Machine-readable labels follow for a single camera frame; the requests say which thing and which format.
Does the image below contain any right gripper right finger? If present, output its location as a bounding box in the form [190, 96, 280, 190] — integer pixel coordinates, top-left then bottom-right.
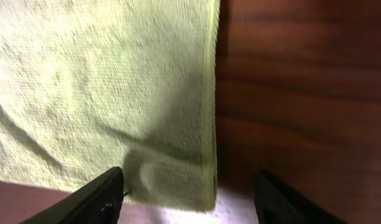
[254, 170, 345, 224]

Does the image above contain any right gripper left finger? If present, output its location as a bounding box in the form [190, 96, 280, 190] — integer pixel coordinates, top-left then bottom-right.
[22, 167, 124, 224]

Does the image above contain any light green microfiber cloth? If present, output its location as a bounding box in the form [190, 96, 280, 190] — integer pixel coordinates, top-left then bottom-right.
[0, 0, 219, 212]

